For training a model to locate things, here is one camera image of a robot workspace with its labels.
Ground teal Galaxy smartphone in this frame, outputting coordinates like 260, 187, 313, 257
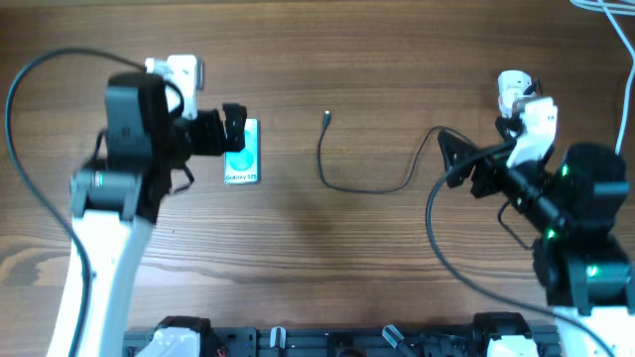
224, 118, 261, 184

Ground black USB charging cable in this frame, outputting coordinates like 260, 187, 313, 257
316, 78, 544, 195

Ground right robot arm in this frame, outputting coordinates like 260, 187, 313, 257
438, 114, 634, 356

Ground white power strip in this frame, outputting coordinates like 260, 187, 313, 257
497, 69, 539, 119

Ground black left camera cable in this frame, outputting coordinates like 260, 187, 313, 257
4, 47, 186, 357

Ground white cables at corner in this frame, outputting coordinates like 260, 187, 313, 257
569, 0, 635, 17

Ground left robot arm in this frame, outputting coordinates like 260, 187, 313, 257
48, 72, 247, 356

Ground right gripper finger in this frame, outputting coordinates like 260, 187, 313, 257
495, 114, 525, 142
438, 130, 477, 188

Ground black right camera cable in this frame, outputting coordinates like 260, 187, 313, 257
425, 138, 619, 357

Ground black camera cable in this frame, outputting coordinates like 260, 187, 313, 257
425, 138, 619, 357
4, 47, 186, 357

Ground white power strip cord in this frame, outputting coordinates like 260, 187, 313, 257
597, 0, 635, 156

